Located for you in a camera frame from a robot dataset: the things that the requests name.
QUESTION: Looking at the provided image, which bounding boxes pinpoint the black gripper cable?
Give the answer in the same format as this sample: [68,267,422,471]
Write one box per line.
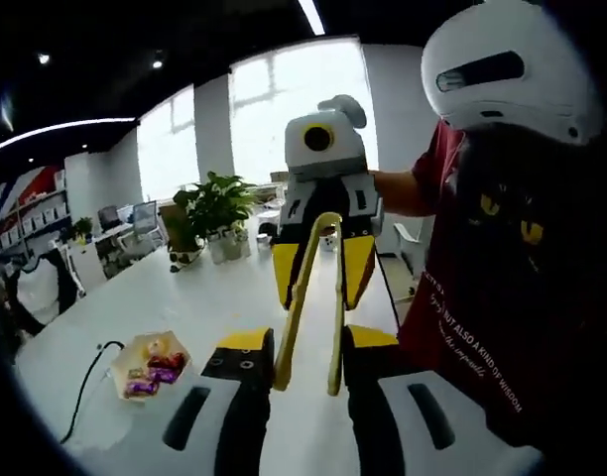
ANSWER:
[375,245,404,331]

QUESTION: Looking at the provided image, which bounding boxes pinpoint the brown cardboard box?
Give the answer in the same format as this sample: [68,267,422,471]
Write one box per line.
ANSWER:
[159,202,190,252]

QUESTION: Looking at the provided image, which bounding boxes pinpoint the yellow food tongs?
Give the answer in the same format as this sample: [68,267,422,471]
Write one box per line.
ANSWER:
[273,211,345,397]

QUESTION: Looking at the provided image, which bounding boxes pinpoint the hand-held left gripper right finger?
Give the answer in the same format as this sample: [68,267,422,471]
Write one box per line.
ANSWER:
[342,324,542,476]

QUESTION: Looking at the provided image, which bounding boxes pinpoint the small black monitor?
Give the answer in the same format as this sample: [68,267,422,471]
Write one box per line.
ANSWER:
[97,206,120,232]

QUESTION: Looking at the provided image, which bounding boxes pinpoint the grey mesh office chair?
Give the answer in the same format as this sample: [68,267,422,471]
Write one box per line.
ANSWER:
[132,200,161,239]

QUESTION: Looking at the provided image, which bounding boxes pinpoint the large green potted plant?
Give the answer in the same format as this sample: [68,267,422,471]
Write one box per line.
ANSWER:
[172,171,260,264]

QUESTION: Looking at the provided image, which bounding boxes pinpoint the curved ceiling light strip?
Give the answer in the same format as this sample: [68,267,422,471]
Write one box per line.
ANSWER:
[0,117,136,153]

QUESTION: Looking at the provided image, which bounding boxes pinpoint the beige hexagonal container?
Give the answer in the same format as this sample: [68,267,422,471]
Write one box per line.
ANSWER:
[109,329,193,406]

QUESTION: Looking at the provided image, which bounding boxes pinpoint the black table cable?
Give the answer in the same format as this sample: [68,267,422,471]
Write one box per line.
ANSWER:
[60,340,126,445]

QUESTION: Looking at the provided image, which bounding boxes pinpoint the small potted plant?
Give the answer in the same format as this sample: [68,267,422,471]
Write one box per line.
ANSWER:
[69,216,94,244]

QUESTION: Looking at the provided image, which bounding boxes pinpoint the metal shelf with white bins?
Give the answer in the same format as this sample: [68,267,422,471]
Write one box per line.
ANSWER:
[0,168,69,249]

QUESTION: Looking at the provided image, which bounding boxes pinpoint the person in red shirt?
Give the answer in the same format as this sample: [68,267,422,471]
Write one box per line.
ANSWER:
[397,118,607,447]

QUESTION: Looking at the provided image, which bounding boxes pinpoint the white plastic chair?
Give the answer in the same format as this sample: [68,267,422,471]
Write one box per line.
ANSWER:
[392,217,433,294]

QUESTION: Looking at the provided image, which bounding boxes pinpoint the straight ceiling light strip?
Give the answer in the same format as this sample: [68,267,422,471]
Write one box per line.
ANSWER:
[297,0,326,36]

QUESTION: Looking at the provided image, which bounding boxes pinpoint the narrow window with blinds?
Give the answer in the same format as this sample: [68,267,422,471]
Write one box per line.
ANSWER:
[137,83,195,202]

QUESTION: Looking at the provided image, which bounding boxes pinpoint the wide window with blinds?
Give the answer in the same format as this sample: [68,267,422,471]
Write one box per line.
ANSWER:
[228,37,379,184]

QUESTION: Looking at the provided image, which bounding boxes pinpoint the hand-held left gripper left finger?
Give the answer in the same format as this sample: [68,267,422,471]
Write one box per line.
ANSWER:
[129,325,276,476]

